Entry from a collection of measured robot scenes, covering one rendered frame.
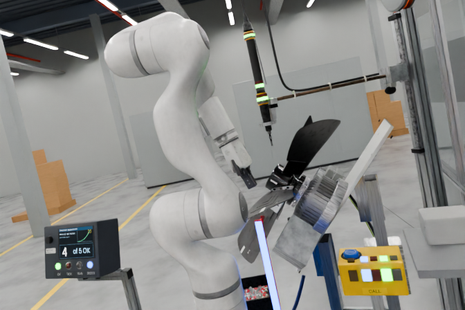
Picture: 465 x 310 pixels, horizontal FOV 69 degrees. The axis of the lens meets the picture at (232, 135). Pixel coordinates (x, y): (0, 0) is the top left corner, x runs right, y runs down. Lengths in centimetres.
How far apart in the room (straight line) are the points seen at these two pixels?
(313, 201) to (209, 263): 66
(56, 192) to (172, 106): 863
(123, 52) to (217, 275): 52
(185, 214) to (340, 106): 649
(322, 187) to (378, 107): 812
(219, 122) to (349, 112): 616
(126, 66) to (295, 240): 91
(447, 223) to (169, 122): 115
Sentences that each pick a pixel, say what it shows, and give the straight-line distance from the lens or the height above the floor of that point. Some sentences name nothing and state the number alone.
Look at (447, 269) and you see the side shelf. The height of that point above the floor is 86.
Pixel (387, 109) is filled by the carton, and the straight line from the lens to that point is 954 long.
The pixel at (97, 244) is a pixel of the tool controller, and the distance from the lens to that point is 131.
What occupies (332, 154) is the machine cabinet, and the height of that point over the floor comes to 22.
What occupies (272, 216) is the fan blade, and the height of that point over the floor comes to 107.
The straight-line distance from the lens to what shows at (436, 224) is 153.
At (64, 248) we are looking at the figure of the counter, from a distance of 142.
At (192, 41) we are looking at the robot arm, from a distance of 70.
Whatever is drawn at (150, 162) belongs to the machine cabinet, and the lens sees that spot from 892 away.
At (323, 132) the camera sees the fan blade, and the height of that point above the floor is 138.
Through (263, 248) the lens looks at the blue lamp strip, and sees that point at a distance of 108.
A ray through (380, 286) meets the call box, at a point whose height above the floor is 101.
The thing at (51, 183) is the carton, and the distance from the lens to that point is 933.
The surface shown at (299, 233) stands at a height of 102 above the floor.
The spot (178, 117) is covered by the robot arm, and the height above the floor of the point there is 154.
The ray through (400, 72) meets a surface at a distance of 163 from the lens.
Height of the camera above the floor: 153
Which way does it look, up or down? 4 degrees down
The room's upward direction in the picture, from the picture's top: 12 degrees counter-clockwise
